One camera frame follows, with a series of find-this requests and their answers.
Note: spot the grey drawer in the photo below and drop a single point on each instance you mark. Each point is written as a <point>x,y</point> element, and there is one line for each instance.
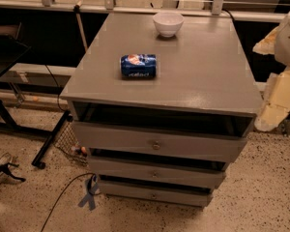
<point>158,142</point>
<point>156,172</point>
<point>155,194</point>

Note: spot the wire mesh basket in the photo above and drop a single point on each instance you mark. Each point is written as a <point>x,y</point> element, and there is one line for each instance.
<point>66,142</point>

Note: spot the grey top drawer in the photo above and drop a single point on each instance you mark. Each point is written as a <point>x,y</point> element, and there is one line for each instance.
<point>158,142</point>

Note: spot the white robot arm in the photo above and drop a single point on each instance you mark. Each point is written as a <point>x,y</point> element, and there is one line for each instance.
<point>276,104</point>

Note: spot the blue tape cross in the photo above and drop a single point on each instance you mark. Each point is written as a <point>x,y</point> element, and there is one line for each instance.
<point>91,189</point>

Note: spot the grey drawer cabinet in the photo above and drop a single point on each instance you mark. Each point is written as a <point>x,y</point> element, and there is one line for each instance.
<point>203,86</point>

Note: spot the blue soda can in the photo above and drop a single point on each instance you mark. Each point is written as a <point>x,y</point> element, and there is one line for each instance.
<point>138,65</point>

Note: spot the wooden stick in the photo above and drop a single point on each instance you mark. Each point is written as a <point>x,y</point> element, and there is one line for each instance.
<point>76,10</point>

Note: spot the black clamp tool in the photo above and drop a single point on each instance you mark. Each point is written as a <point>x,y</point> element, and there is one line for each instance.
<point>4,169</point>

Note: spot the white bowl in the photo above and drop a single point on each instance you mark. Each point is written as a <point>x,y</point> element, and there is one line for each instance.
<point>167,23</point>

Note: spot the black stand with tray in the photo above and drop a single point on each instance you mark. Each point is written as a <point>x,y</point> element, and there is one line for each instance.
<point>11,50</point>

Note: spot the grey bottom drawer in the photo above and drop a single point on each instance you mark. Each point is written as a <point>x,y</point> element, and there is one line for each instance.
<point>155,194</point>

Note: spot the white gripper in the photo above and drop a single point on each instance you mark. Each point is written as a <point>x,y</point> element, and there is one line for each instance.
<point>288,43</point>

